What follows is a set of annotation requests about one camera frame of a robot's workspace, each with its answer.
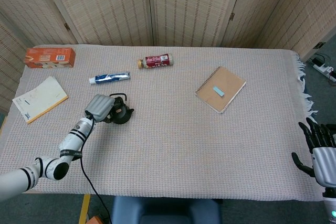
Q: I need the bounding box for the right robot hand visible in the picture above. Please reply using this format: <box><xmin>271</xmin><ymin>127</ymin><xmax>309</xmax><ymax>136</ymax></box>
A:
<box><xmin>291</xmin><ymin>117</ymin><xmax>336</xmax><ymax>191</ymax></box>

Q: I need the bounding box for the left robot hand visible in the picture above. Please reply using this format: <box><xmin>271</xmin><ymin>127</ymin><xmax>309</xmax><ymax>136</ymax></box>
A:
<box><xmin>85</xmin><ymin>94</ymin><xmax>124</xmax><ymax>125</ymax></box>

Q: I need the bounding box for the black cast iron teapot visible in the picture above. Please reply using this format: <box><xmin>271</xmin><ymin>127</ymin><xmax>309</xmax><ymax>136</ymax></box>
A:
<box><xmin>108</xmin><ymin>93</ymin><xmax>135</xmax><ymax>125</ymax></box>

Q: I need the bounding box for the blue white toothpaste tube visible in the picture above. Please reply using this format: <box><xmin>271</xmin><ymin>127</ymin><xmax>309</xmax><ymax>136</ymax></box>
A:
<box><xmin>88</xmin><ymin>71</ymin><xmax>131</xmax><ymax>86</ymax></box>

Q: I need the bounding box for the white yellow-edged notepad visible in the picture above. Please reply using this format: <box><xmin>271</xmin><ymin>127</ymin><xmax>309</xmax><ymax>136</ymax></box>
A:
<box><xmin>12</xmin><ymin>76</ymin><xmax>69</xmax><ymax>124</ymax></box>

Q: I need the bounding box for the red labelled drink bottle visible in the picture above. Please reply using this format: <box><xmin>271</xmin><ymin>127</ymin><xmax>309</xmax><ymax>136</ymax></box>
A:
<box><xmin>137</xmin><ymin>53</ymin><xmax>174</xmax><ymax>70</ymax></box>

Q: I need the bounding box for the orange cardboard box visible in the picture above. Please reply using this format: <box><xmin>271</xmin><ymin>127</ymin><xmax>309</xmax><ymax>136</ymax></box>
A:
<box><xmin>24</xmin><ymin>47</ymin><xmax>76</xmax><ymax>69</ymax></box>

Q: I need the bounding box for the white power strip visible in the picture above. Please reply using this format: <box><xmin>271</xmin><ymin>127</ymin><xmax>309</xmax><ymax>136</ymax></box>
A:
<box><xmin>311</xmin><ymin>60</ymin><xmax>336</xmax><ymax>82</ymax></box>

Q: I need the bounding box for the woven beige tablecloth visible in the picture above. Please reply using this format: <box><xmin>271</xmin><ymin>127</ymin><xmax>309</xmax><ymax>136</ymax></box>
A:
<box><xmin>0</xmin><ymin>44</ymin><xmax>325</xmax><ymax>201</ymax></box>

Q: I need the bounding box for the orange object on floor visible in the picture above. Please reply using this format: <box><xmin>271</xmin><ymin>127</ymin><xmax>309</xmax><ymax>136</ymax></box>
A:
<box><xmin>86</xmin><ymin>215</ymin><xmax>107</xmax><ymax>224</ymax></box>

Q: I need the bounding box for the brown spiral notebook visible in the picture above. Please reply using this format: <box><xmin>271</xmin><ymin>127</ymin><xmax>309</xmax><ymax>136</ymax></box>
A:
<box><xmin>195</xmin><ymin>66</ymin><xmax>247</xmax><ymax>115</ymax></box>

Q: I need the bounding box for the bamboo folding screen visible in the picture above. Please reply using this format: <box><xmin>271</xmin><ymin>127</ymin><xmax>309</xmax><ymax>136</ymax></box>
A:
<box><xmin>0</xmin><ymin>0</ymin><xmax>336</xmax><ymax>114</ymax></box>

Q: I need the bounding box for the blue chair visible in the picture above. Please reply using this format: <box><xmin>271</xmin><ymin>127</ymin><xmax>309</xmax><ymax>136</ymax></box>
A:
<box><xmin>109</xmin><ymin>196</ymin><xmax>222</xmax><ymax>224</ymax></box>

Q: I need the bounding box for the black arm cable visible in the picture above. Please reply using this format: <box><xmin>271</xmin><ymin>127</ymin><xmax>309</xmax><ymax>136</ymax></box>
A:
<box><xmin>79</xmin><ymin>111</ymin><xmax>112</xmax><ymax>224</ymax></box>

